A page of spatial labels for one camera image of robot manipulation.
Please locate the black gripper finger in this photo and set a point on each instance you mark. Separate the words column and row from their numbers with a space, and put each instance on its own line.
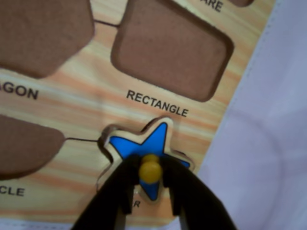
column 192, row 194
column 115, row 189

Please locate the blue star puzzle piece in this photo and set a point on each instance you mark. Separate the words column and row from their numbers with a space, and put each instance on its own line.
column 153, row 141

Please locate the wooden shape puzzle board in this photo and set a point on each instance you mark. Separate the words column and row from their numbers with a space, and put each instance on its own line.
column 84, row 107

